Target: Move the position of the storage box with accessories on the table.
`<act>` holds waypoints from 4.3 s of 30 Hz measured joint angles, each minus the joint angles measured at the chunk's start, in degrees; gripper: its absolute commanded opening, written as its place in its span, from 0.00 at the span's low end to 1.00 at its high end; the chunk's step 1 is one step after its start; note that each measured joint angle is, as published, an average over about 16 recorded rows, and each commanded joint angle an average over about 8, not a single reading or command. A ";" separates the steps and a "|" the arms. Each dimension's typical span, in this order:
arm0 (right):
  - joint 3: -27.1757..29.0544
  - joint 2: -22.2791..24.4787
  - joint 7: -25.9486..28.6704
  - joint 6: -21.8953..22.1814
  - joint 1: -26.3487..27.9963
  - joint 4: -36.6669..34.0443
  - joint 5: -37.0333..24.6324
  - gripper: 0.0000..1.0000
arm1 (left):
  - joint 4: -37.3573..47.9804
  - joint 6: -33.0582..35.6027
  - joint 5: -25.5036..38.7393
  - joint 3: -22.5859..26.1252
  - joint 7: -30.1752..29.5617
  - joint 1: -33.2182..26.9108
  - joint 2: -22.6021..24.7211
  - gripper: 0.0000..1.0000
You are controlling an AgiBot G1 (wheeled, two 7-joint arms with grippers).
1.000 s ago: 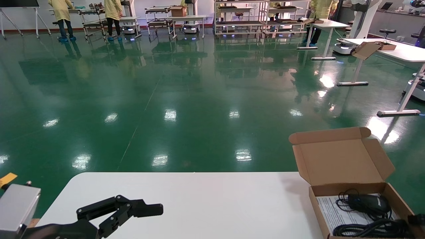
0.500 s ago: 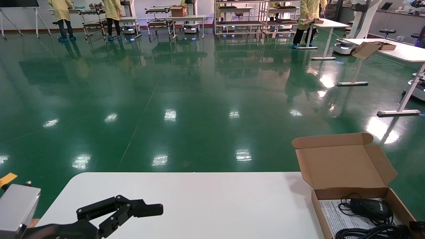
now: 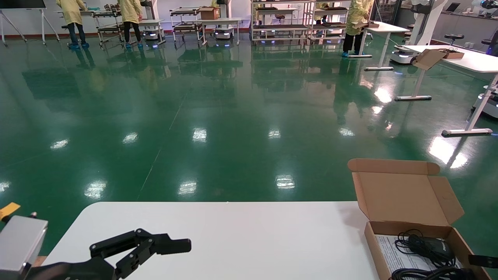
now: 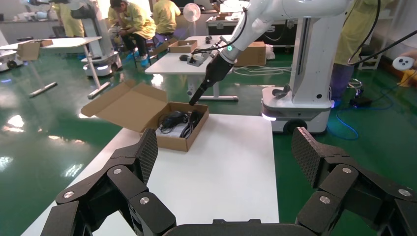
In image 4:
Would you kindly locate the shallow open cardboard box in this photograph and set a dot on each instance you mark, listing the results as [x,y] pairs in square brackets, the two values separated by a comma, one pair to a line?
[182,47]

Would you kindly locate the white standing fan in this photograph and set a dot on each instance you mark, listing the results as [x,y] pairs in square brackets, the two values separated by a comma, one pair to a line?
[191,12]

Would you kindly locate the black flight case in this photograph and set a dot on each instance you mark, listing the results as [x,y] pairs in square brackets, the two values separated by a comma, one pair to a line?
[280,32]

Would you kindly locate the bystander hand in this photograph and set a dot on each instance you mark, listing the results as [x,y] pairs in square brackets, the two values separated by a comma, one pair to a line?
[413,54]

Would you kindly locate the brown cardboard storage box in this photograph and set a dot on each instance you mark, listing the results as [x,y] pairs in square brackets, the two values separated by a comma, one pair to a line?
[137,107]

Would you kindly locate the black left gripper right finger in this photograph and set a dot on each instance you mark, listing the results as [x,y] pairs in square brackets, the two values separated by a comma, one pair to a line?
[345,189]

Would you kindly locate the black power box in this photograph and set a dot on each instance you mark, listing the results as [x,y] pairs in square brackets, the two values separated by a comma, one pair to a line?
[361,101]

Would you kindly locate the white wheeled robot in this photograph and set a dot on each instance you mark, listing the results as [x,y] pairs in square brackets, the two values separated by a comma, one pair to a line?
[8,58]
[97,32]

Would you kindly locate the white robot body with base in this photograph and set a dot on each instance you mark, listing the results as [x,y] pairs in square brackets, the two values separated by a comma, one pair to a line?
[312,65]

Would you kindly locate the white plastic bag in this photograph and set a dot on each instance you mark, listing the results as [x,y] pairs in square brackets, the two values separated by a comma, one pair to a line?
[270,52]

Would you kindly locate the white table with metal legs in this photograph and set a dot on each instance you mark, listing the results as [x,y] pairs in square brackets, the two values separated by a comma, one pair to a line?
[169,66]

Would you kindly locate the large brown cardboard box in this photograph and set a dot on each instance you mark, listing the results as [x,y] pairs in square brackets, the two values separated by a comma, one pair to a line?
[254,53]

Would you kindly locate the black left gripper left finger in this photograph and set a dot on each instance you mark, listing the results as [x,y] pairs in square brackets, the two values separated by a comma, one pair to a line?
[123,182]

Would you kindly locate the chrome stool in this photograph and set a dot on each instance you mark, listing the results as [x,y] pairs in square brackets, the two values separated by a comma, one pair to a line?
[355,85]

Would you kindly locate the grey counter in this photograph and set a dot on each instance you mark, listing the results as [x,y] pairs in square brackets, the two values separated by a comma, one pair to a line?
[19,31]

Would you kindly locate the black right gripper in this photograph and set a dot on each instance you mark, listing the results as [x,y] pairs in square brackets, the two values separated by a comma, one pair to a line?
[219,70]

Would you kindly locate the seated person in yellow coat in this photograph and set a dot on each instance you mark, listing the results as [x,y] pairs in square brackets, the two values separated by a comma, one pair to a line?
[140,19]

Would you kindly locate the white printed instruction leaflet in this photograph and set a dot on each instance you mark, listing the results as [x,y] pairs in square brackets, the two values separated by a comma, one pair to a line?
[172,132]

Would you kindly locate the white round remote controller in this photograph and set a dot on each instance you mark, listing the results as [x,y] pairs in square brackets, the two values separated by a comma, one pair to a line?
[403,63]

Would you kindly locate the small black accessory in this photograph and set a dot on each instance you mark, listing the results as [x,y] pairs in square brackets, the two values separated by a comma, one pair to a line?
[208,39]

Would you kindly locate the large white table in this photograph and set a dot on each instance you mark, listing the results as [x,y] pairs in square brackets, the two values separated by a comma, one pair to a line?
[65,42]

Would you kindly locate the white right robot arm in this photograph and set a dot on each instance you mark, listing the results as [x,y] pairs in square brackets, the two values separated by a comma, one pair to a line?
[270,13]

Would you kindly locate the yellow floor curb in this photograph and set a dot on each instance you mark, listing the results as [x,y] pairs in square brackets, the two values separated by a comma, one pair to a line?
[409,78]

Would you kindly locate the open cardboard box with flap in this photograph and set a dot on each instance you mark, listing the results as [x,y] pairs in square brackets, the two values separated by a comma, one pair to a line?
[28,51]

